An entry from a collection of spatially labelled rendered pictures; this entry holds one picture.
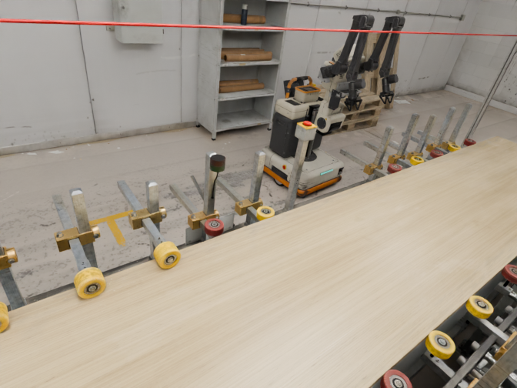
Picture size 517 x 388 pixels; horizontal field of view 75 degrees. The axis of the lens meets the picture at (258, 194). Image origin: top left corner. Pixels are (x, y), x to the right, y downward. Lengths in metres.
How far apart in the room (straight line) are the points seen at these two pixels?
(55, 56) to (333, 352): 3.42
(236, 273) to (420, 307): 0.65
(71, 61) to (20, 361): 3.08
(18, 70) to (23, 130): 0.57
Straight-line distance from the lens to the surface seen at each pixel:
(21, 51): 3.78
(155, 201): 1.34
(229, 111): 4.69
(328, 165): 3.40
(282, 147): 3.29
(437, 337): 1.30
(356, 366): 1.12
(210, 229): 1.39
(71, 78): 3.88
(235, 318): 1.12
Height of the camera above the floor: 1.81
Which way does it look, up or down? 34 degrees down
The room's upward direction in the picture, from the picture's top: 9 degrees clockwise
